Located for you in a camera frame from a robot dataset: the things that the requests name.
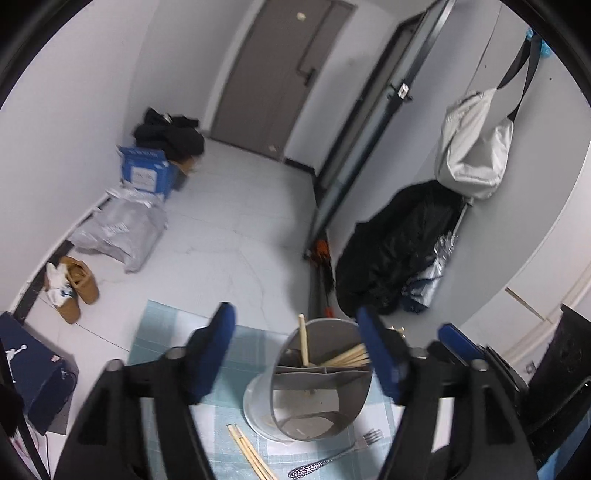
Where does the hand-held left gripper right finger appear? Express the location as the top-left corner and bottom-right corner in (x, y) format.
(357, 306), (539, 480)

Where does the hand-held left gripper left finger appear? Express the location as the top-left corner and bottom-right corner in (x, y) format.
(53, 302), (237, 480)

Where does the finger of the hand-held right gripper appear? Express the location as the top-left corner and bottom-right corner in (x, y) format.
(438, 323), (528, 394)

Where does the wooden chopstick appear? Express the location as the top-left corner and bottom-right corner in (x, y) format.
(324, 343), (368, 366)
(235, 424), (280, 480)
(332, 353), (371, 369)
(226, 424), (266, 480)

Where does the metal utensil holder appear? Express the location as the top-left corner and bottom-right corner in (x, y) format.
(243, 318), (373, 443)

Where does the white shoulder bag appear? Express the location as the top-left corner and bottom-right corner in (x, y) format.
(434, 30), (543, 200)

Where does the light blue checked placemat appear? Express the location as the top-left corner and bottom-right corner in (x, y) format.
(128, 300), (408, 480)

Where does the silver blue umbrella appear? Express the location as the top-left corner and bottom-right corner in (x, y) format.
(399, 198), (474, 315)

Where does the black jacket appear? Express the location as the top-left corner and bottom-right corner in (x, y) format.
(335, 180), (465, 317)

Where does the orange and black tool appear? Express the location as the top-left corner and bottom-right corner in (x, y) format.
(304, 236), (336, 319)

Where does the brown boot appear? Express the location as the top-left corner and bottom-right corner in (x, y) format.
(59, 256), (100, 305)
(51, 286), (82, 325)

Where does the grey plastic bag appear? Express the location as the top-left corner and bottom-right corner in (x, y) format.
(68, 187), (168, 274)

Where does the navy box with white logo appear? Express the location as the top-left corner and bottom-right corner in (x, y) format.
(0, 311), (80, 435)

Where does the brown cardboard box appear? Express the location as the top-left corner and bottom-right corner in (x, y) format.
(173, 154), (198, 177)

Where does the blue cardboard box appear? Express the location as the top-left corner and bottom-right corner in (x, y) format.
(116, 145), (183, 200)

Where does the pile of black clothes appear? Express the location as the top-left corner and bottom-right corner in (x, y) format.
(133, 107), (205, 160)

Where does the black framed glass door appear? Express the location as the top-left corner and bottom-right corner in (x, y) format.
(305, 0), (462, 260)

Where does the brown door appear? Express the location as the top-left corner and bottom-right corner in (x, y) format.
(210, 0), (356, 162)

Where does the blue fluffy item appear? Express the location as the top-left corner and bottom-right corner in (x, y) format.
(525, 27), (553, 59)

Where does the fork with patterned handle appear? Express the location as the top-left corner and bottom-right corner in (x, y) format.
(288, 428), (384, 479)

